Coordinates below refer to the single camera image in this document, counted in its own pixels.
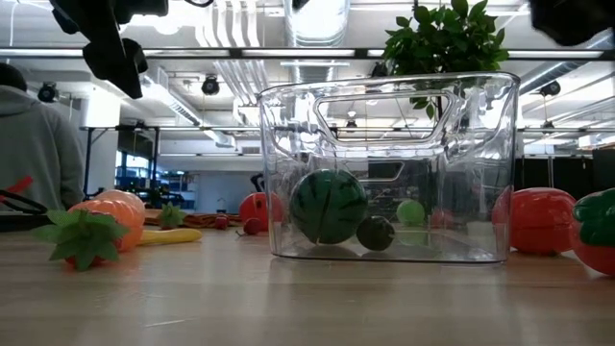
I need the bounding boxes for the small yellow toy banana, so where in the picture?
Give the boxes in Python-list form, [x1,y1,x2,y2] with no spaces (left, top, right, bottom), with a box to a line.
[136,227,205,247]

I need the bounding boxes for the dark green small toy fruit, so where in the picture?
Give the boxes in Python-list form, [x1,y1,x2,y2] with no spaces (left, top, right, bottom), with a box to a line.
[356,214,397,253]

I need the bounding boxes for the red toy tomato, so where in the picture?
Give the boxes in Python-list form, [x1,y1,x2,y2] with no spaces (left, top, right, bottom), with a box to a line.
[490,186,578,257]

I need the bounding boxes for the green toy watermelon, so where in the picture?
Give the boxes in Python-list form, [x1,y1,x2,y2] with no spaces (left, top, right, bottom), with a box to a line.
[288,167,370,246]

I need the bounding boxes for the black ceiling spotlight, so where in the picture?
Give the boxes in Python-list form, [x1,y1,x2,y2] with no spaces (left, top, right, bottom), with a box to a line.
[37,81,59,104]
[538,80,562,98]
[200,74,221,96]

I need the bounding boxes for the green toy apple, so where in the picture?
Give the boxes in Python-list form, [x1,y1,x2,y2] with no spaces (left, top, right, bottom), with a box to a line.
[395,199,427,227]

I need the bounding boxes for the green leafy plant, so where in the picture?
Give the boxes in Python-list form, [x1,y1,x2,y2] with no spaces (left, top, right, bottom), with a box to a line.
[381,0,510,121]

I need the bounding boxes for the pale peach toy fruit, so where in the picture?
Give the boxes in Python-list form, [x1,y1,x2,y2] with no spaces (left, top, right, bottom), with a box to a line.
[94,188,147,217]

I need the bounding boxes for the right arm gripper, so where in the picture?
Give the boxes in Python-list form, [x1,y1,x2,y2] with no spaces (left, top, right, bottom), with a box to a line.
[528,0,615,47]

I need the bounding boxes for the black background cabinets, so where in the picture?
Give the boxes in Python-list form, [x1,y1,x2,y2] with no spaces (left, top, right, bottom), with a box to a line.
[513,148,615,215]

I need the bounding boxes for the red toy bell pepper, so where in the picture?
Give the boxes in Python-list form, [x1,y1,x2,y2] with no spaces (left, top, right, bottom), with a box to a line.
[568,187,615,277]

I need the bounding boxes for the orange folded cloth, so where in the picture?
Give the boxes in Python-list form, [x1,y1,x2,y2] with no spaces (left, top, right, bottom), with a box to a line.
[143,209,244,230]

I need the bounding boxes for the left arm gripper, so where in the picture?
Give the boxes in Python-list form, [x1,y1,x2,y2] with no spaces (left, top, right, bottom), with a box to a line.
[49,0,169,100]

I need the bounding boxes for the leafy toy strawberry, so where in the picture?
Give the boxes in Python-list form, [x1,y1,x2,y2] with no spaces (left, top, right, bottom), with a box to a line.
[32,208,131,273]

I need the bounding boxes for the red and black device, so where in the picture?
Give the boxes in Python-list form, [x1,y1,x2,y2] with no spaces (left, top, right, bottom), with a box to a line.
[0,175,49,215]

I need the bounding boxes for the background black frame table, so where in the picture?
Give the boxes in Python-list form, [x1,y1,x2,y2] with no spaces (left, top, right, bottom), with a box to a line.
[79,123,263,201]

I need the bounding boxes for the person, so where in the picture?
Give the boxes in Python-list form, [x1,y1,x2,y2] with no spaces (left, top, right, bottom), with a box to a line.
[0,62,86,212]

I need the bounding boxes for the orange toy fruit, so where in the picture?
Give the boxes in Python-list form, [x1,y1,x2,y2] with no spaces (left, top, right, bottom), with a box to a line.
[68,198,145,254]

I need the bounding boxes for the silver ceiling air duct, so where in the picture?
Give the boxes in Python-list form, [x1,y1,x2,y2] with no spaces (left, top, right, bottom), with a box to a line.
[283,0,352,86]

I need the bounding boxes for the dark red toy cherry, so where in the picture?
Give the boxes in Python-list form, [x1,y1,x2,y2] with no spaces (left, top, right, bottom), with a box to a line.
[234,216,264,237]

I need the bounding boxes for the clear plastic container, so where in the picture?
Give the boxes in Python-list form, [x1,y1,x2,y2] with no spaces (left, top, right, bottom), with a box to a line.
[257,71,522,265]

